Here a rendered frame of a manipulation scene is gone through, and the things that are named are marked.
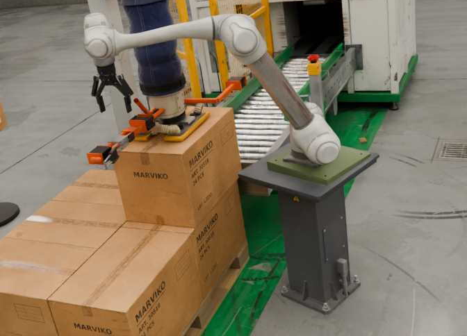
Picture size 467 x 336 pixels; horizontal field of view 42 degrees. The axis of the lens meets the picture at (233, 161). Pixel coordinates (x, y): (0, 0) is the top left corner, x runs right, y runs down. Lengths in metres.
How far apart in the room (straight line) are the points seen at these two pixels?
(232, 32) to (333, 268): 1.38
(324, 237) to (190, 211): 0.67
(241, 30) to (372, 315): 1.58
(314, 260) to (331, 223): 0.21
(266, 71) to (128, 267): 1.06
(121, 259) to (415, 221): 1.89
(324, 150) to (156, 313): 1.01
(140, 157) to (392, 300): 1.46
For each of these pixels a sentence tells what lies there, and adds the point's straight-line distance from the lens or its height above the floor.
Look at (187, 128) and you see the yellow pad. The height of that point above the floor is 0.98.
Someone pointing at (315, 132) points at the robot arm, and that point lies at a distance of 2.66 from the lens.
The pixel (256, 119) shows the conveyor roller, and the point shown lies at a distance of 4.21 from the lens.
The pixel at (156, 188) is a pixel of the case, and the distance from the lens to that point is 3.00.
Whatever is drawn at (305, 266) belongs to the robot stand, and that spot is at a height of 0.22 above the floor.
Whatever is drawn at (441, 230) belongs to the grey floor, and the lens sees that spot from 3.88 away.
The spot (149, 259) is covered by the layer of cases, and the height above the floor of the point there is 0.54.
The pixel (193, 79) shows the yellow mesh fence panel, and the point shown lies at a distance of 4.28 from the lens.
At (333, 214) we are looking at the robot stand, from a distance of 3.08.
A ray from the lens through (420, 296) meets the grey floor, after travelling 3.35.
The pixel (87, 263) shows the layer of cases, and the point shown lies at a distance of 2.95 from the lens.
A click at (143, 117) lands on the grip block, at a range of 2.92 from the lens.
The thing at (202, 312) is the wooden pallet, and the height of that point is 0.10.
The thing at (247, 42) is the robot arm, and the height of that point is 1.47.
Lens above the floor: 2.04
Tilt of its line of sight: 24 degrees down
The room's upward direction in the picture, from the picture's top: 9 degrees counter-clockwise
